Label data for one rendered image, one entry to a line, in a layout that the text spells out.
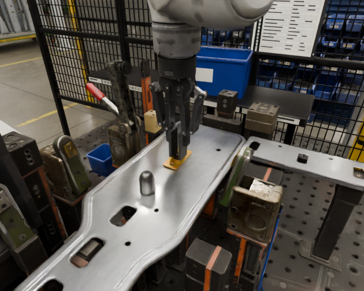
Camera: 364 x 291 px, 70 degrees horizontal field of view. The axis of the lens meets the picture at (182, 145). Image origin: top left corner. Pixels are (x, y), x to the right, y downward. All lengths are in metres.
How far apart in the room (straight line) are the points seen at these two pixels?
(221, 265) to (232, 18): 0.35
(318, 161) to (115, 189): 0.48
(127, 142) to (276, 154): 0.38
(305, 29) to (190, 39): 0.58
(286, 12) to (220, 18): 0.71
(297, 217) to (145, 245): 0.63
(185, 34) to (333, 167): 0.45
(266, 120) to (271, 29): 0.37
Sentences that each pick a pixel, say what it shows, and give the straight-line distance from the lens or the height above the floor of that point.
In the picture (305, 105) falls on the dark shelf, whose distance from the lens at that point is 0.94.
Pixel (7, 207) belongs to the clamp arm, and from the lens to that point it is 0.50.
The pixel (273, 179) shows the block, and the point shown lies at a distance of 0.64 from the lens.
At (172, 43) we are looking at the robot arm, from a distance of 0.48.
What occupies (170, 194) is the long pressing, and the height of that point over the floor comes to 1.00.
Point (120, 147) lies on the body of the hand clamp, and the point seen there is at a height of 1.00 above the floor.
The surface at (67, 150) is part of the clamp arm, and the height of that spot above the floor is 1.08.
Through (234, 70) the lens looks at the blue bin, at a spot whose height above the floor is 1.13.
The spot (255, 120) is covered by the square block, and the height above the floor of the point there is 1.03.
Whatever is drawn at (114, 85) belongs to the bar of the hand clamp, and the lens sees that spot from 0.63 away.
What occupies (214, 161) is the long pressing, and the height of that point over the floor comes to 1.00.
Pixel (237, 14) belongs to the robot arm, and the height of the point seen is 1.34.
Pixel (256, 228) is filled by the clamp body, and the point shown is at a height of 0.96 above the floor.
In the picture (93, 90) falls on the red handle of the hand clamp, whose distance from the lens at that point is 0.70.
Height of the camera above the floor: 1.36
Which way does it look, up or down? 32 degrees down
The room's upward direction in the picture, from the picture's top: straight up
